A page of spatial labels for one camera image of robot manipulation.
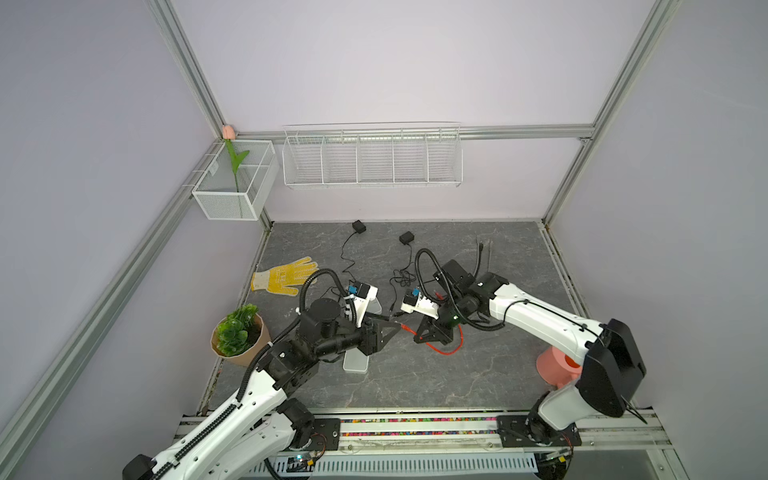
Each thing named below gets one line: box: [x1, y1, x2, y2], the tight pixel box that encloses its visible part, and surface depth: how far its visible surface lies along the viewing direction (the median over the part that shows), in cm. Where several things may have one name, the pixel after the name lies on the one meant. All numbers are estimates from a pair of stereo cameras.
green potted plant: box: [210, 303, 271, 367], surface depth 78 cm
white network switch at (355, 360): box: [343, 347, 369, 372], surface depth 85 cm
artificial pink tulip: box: [222, 125, 250, 193], surface depth 92 cm
